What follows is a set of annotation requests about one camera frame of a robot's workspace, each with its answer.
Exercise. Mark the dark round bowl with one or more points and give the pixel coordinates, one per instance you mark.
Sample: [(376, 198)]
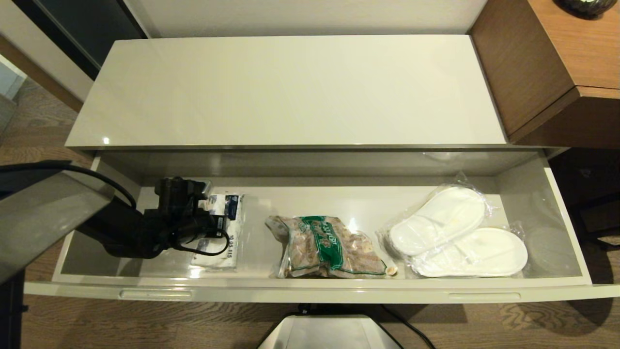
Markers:
[(586, 6)]

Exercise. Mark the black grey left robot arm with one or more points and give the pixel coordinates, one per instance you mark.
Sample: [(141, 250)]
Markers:
[(43, 218)]

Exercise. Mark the brown wooden desk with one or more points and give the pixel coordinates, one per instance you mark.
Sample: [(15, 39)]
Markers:
[(542, 72)]

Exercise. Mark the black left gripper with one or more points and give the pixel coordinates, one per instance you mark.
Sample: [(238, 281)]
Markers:
[(208, 228)]

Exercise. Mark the small beige round piece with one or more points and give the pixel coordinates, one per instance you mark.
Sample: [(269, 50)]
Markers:
[(393, 270)]

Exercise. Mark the dark glass panel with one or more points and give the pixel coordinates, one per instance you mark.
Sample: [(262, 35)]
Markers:
[(82, 29)]

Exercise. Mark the green printed snack bag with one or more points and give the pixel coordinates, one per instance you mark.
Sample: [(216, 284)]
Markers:
[(324, 247)]

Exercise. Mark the beige cabinet drawer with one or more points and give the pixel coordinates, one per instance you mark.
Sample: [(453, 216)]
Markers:
[(261, 232)]

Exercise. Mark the silver black robot base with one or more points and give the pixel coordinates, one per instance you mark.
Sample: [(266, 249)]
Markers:
[(329, 334)]

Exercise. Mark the white disposable slipper in plastic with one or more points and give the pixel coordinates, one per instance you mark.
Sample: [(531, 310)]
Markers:
[(438, 218), (479, 252)]

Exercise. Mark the beige glossy cabinet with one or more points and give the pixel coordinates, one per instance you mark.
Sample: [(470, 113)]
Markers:
[(290, 92)]

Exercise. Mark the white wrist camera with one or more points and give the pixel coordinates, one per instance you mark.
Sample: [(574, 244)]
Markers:
[(205, 194)]

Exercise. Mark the white blue tissue pack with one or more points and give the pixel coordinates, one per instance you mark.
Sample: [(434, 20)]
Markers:
[(231, 242)]

